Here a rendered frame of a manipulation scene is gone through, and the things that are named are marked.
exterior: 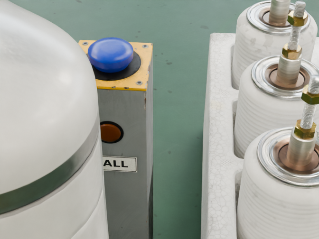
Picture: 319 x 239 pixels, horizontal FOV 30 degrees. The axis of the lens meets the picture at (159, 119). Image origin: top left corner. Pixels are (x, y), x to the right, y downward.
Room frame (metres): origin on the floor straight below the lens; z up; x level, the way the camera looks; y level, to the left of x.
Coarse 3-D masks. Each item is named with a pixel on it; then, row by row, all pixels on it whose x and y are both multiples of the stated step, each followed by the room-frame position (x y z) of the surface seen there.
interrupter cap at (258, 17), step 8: (256, 8) 0.64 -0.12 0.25; (264, 8) 0.64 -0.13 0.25; (248, 16) 0.61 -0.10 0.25; (256, 16) 0.62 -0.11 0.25; (264, 16) 0.62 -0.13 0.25; (256, 24) 0.60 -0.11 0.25; (264, 24) 0.60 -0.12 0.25; (272, 24) 0.60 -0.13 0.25; (280, 24) 0.60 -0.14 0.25; (288, 24) 0.60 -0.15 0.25; (264, 32) 0.58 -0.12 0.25; (272, 32) 0.58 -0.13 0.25; (280, 32) 0.58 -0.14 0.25; (288, 32) 0.58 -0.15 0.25
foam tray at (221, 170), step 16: (224, 48) 0.66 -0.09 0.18; (208, 64) 0.66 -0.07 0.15; (224, 64) 0.62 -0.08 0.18; (208, 80) 0.62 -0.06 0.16; (224, 80) 0.59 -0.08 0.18; (208, 96) 0.58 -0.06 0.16; (224, 96) 0.56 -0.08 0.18; (208, 112) 0.54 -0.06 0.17; (224, 112) 0.53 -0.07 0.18; (208, 128) 0.51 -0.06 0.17; (224, 128) 0.50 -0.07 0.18; (208, 144) 0.48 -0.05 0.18; (224, 144) 0.47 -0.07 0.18; (208, 160) 0.45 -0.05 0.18; (224, 160) 0.45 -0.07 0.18; (240, 160) 0.45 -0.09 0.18; (208, 176) 0.43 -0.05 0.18; (224, 176) 0.42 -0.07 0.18; (240, 176) 0.43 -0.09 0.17; (208, 192) 0.40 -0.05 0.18; (224, 192) 0.40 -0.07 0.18; (208, 208) 0.38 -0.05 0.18; (224, 208) 0.38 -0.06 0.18; (208, 224) 0.36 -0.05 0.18; (224, 224) 0.36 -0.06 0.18
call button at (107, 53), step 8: (104, 40) 0.45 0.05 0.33; (112, 40) 0.45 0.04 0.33; (120, 40) 0.45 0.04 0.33; (88, 48) 0.44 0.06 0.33; (96, 48) 0.43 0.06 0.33; (104, 48) 0.43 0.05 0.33; (112, 48) 0.43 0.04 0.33; (120, 48) 0.43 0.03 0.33; (128, 48) 0.43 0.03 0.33; (88, 56) 0.43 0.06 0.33; (96, 56) 0.42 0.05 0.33; (104, 56) 0.42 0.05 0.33; (112, 56) 0.42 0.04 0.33; (120, 56) 0.42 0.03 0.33; (128, 56) 0.42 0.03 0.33; (96, 64) 0.42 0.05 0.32; (104, 64) 0.42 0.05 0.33; (112, 64) 0.42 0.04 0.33; (120, 64) 0.42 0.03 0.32; (112, 72) 0.42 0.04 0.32
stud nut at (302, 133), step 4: (300, 120) 0.39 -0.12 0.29; (296, 124) 0.38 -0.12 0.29; (312, 124) 0.38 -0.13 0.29; (316, 124) 0.38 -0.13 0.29; (296, 128) 0.38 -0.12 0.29; (300, 128) 0.38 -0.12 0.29; (312, 128) 0.38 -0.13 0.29; (296, 132) 0.38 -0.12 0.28; (300, 132) 0.37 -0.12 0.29; (304, 132) 0.37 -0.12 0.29; (308, 132) 0.37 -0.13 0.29; (312, 132) 0.37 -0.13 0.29; (300, 136) 0.37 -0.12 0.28; (304, 136) 0.37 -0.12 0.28; (308, 136) 0.37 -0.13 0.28; (312, 136) 0.37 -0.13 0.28
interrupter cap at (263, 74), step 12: (264, 60) 0.53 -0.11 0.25; (276, 60) 0.53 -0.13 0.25; (252, 72) 0.50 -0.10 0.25; (264, 72) 0.51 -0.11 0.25; (276, 72) 0.51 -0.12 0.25; (300, 72) 0.51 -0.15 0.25; (312, 72) 0.51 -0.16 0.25; (264, 84) 0.48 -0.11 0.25; (276, 84) 0.49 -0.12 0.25; (288, 84) 0.49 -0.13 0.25; (300, 84) 0.49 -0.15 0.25; (276, 96) 0.46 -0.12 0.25; (288, 96) 0.46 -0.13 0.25; (300, 96) 0.46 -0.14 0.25
